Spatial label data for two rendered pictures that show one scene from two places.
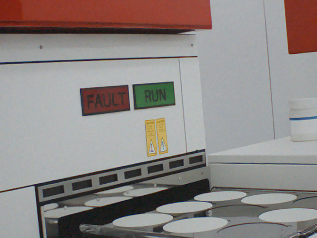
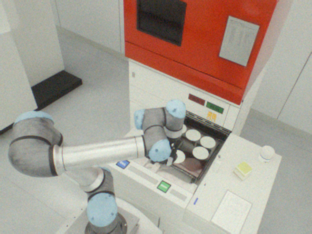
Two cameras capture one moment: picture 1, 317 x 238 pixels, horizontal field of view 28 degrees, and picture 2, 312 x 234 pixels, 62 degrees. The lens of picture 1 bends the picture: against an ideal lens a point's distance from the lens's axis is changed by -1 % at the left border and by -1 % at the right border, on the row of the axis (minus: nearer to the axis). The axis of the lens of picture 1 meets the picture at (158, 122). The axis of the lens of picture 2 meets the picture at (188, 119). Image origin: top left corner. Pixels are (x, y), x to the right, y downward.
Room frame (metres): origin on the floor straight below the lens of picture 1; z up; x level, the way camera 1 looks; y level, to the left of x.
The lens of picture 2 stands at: (0.63, -1.12, 2.13)
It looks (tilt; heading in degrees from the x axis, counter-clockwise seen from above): 43 degrees down; 69
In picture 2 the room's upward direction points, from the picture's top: 11 degrees clockwise
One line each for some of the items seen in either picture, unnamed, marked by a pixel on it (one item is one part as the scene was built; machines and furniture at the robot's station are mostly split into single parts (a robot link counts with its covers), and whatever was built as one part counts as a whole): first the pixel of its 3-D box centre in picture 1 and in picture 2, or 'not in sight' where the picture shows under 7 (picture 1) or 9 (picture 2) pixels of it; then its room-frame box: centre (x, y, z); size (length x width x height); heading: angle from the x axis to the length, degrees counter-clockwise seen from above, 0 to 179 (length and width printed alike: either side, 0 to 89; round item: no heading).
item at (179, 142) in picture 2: not in sight; (172, 141); (0.86, -0.41, 1.30); 0.09 x 0.08 x 0.12; 47
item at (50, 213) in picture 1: (137, 208); (198, 125); (1.17, 0.05, 0.89); 0.44 x 0.02 x 0.10; 138
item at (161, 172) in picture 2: not in sight; (165, 179); (0.88, -0.32, 0.87); 0.36 x 0.08 x 0.03; 138
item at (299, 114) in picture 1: (304, 119); (266, 155); (1.46, -0.34, 1.01); 0.07 x 0.07 x 0.10
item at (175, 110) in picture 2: not in sight; (174, 115); (0.85, -0.41, 1.46); 0.09 x 0.08 x 0.11; 4
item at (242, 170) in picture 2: not in sight; (243, 171); (1.28, -0.42, 1.00); 0.07 x 0.07 x 0.07; 25
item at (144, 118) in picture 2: not in sight; (150, 121); (0.75, -0.44, 1.45); 0.11 x 0.11 x 0.08; 4
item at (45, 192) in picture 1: (131, 173); (199, 118); (1.17, 0.06, 0.96); 0.44 x 0.01 x 0.02; 138
